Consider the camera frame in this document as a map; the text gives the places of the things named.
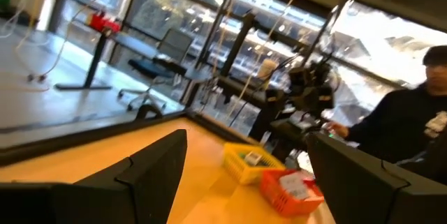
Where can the grey office chair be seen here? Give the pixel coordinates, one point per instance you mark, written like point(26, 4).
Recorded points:
point(167, 56)

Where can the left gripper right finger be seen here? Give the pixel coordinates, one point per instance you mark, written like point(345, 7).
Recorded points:
point(377, 196)

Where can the yellow plastic basket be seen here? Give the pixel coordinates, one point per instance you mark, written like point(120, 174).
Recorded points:
point(237, 170)

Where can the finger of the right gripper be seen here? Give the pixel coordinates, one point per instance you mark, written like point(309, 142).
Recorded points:
point(324, 99)
point(275, 98)

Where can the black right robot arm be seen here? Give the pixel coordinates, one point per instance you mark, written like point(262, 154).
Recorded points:
point(290, 126)

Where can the black aluminium table frame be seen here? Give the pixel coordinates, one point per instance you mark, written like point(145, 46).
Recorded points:
point(87, 136)

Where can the red object on desk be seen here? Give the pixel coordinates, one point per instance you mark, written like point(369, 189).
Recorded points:
point(103, 23)

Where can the person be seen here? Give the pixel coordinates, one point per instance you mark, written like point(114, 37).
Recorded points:
point(394, 126)

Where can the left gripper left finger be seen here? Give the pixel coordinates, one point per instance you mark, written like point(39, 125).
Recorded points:
point(87, 203)

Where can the orange plastic basket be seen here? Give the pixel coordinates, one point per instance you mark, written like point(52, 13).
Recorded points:
point(279, 203)

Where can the white digital timer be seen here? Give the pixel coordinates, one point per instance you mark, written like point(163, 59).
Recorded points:
point(253, 158)

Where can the grey desk with black leg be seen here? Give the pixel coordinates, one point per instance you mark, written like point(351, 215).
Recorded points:
point(94, 63)

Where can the person's hand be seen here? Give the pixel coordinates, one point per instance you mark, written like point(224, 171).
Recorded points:
point(337, 130)

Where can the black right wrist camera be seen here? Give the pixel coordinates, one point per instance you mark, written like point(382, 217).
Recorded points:
point(298, 76)

